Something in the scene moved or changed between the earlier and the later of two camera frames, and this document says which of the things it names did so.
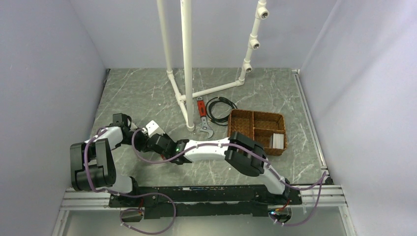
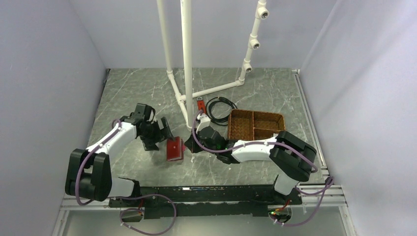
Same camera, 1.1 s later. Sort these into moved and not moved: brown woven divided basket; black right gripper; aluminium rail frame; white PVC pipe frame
Moved: black right gripper
Not moved: white PVC pipe frame; brown woven divided basket; aluminium rail frame
